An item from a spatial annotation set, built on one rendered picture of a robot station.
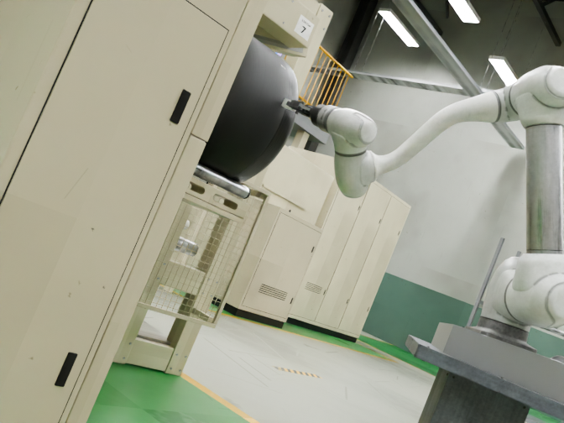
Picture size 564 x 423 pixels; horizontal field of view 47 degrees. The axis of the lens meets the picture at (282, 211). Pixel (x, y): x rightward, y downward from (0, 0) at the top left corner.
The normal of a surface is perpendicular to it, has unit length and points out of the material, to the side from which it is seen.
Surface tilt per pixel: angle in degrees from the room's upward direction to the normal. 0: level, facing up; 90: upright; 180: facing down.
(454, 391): 90
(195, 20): 90
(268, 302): 90
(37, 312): 90
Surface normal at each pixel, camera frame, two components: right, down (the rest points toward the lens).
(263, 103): 0.66, 0.14
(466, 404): -0.13, -0.13
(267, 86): 0.72, -0.08
